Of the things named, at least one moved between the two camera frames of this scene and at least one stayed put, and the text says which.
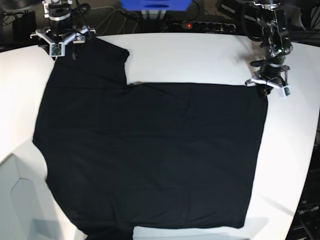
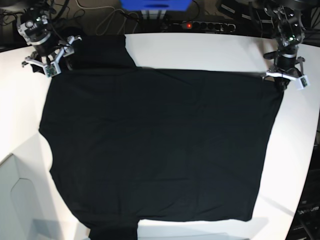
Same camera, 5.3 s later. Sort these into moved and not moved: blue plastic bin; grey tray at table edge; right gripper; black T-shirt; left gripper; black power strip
Moved: right gripper; left gripper; black T-shirt
Not moved: blue plastic bin; black power strip; grey tray at table edge
